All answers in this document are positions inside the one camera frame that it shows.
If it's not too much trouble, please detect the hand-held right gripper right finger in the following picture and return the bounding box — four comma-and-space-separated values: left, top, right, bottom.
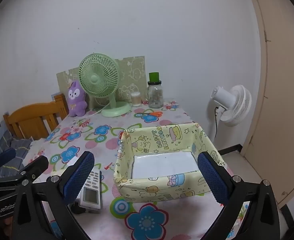
197, 151, 281, 240

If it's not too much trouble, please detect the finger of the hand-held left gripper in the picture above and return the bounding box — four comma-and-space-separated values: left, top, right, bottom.
12, 155, 49, 188
0, 147, 16, 174

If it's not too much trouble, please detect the green desk fan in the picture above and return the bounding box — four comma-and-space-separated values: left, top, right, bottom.
78, 53, 132, 117

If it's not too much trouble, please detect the yellow cartoon-print storage box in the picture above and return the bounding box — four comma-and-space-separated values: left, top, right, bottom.
113, 123, 228, 203

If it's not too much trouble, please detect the grey plaid blanket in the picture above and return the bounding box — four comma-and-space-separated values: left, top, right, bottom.
0, 137, 37, 180

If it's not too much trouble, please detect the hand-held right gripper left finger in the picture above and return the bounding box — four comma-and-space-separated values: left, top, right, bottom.
12, 151, 95, 240

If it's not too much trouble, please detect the glass jar with green lid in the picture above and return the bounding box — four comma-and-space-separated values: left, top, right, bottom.
147, 72, 164, 109

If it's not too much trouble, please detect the purple plush toy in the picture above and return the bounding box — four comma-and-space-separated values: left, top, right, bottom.
66, 80, 88, 117

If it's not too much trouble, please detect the beige patterned cardboard panel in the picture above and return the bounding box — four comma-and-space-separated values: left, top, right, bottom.
56, 56, 147, 103

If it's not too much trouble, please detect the white remote control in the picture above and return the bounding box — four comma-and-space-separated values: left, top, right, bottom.
80, 169, 103, 209

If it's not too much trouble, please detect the white fan cable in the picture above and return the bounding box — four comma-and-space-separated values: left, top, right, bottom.
88, 102, 112, 117

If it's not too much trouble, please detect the white standing fan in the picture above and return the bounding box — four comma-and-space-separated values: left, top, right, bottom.
210, 84, 252, 143

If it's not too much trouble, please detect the beige door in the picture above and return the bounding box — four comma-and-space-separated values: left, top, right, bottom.
242, 0, 294, 205

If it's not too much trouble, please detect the clear cotton swab container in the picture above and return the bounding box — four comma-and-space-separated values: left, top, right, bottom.
131, 92, 141, 107

